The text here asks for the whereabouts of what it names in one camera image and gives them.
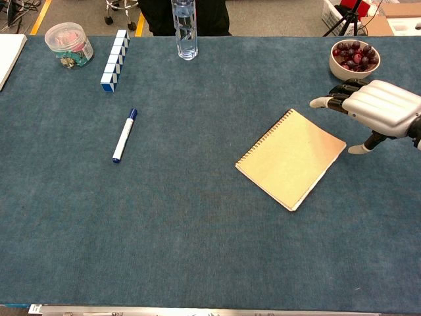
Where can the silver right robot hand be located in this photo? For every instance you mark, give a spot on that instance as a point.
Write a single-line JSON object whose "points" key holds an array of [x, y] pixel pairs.
{"points": [[378, 102]]}

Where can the tan spiral notebook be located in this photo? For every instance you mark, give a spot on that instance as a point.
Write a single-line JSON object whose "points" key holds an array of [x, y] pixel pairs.
{"points": [[289, 161]]}

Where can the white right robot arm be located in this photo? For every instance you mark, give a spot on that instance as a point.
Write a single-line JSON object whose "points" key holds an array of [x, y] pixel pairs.
{"points": [[417, 131]]}

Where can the dark red cherries pile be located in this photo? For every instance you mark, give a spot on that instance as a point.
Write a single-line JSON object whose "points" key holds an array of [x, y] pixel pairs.
{"points": [[356, 56]]}

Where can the beige round bowl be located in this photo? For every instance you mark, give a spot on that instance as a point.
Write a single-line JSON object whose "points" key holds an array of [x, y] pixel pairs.
{"points": [[338, 70]]}

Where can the brown cardboard box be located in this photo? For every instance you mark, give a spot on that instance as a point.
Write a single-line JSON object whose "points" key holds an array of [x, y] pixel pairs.
{"points": [[378, 26]]}

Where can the black tripod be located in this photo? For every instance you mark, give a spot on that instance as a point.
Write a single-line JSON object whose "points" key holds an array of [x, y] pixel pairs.
{"points": [[347, 16]]}

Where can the white plastic basket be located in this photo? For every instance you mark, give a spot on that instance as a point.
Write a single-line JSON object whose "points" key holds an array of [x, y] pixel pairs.
{"points": [[332, 14]]}

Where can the clear plastic water bottle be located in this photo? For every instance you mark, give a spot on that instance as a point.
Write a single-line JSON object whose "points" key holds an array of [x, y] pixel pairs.
{"points": [[187, 33]]}

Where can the blue felt table mat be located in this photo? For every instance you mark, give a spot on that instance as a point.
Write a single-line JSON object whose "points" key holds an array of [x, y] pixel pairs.
{"points": [[197, 230]]}

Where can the person in black trousers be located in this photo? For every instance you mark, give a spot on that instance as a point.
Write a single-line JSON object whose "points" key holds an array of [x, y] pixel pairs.
{"points": [[158, 16]]}

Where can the white marker with blue cap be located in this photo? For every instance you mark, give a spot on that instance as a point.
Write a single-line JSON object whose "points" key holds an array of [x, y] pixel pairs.
{"points": [[124, 136]]}

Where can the blue and white snake puzzle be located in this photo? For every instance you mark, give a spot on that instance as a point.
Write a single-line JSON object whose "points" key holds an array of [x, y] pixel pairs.
{"points": [[113, 66]]}

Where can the wheeled metal stool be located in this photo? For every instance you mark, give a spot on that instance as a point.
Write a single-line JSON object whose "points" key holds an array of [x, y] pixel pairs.
{"points": [[121, 6]]}

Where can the clear jar of colourful clips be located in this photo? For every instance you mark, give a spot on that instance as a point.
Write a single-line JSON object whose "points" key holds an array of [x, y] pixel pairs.
{"points": [[69, 42]]}

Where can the aluminium table edge rail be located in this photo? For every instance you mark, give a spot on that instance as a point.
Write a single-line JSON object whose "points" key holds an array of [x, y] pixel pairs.
{"points": [[230, 311]]}

